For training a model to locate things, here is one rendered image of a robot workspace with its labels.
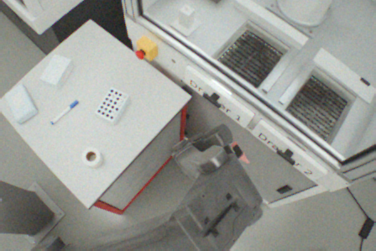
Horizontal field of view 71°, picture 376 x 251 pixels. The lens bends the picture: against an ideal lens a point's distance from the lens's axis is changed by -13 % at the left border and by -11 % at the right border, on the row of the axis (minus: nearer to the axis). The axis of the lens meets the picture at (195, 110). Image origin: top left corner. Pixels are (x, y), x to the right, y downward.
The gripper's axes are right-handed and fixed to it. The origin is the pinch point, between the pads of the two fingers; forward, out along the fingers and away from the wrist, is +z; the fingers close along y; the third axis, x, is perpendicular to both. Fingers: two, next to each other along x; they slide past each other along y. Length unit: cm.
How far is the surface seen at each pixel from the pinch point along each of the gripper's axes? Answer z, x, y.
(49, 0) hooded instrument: -74, -68, 7
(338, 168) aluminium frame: 18.3, 13.5, -23.7
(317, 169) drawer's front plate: 19.6, 7.5, -18.4
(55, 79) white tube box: -53, -50, 28
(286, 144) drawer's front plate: 9.2, -1.4, -16.8
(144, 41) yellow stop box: -36, -44, -7
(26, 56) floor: -70, -165, 76
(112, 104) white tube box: -32, -37, 18
